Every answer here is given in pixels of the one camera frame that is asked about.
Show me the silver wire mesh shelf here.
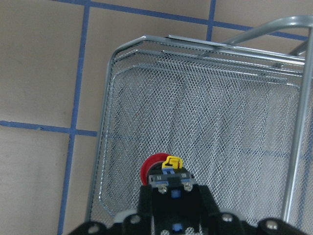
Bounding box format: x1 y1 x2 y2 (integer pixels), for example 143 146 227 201
87 15 313 234

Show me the red emergency stop button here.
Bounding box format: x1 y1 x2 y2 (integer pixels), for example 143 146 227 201
140 153 196 235

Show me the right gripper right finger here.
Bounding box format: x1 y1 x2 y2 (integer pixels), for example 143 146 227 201
199 186 220 217

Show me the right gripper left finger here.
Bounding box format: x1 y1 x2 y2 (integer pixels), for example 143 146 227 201
137 186 153 217

